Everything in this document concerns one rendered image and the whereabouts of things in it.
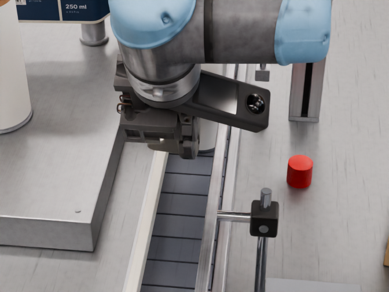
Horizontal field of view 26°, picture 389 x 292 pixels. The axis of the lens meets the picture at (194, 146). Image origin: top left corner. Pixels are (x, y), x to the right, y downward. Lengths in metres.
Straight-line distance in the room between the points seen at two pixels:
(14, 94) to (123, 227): 0.23
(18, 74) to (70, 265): 0.27
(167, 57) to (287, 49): 0.11
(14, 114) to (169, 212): 0.27
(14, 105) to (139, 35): 0.46
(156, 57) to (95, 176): 0.36
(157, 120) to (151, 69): 0.14
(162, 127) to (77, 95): 0.35
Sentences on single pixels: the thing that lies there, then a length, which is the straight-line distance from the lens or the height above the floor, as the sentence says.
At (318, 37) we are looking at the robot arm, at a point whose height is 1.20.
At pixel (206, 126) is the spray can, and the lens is 1.08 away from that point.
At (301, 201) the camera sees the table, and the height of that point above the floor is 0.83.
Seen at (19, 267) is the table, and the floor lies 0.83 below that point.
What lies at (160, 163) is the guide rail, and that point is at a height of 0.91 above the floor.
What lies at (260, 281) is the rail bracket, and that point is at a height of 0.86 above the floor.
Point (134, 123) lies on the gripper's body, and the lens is 0.90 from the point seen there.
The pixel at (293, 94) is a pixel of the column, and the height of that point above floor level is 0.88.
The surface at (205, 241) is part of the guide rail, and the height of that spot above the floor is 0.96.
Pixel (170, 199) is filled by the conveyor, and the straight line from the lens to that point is 1.04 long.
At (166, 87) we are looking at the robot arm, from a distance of 0.81.
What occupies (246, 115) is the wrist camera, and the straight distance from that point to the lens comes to 0.90.
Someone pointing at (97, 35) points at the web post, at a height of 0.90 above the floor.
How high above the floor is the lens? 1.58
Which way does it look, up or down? 38 degrees down
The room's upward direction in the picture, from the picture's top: straight up
